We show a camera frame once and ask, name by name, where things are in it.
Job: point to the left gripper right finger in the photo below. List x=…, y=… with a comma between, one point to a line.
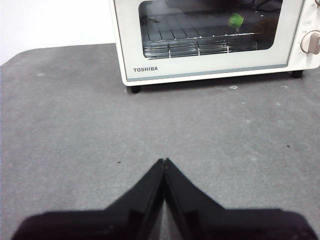
x=225, y=222

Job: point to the white Toshiba toaster oven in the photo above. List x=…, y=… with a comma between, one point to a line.
x=297, y=62

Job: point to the beige oven knob, upright grip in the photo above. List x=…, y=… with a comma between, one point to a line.
x=311, y=42

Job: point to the purple eggplant with green stem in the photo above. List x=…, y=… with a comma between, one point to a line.
x=235, y=20

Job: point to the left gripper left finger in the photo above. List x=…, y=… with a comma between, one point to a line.
x=112, y=222

